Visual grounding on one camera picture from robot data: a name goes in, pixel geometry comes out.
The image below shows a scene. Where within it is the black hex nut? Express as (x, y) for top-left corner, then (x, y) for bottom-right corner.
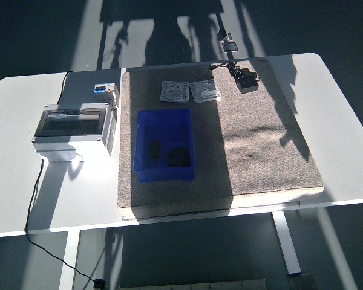
(168, 147), (191, 167)
(148, 140), (163, 160)

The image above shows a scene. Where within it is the blue plastic box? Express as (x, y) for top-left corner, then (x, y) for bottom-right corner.
(132, 108), (197, 184)

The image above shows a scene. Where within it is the white socket panel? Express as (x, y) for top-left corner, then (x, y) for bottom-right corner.
(160, 80), (191, 103)
(189, 79), (223, 104)

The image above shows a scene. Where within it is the grey-brown mat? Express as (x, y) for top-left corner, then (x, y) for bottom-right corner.
(117, 59), (325, 220)

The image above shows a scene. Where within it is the black power adapter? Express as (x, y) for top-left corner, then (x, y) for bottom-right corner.
(235, 68), (260, 94)

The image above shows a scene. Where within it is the blue and white circuit breaker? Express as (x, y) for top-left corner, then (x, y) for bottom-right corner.
(93, 82), (116, 102)

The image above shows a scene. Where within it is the white table leg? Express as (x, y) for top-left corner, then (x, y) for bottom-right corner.
(59, 231), (80, 290)
(272, 211), (302, 276)

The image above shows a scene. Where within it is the grey metal foot plate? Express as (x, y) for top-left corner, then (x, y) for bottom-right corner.
(286, 271), (317, 290)

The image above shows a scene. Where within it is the black adapter cord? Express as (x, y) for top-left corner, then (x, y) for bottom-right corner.
(208, 60), (246, 79)

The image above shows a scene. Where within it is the grey electrical enclosure box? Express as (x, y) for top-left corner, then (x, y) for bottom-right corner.
(31, 101), (119, 163)

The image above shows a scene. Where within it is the grey metal base plate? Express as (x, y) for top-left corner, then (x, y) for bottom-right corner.
(114, 278), (269, 290)

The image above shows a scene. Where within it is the long black power cable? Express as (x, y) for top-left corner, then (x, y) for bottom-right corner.
(25, 71), (99, 281)

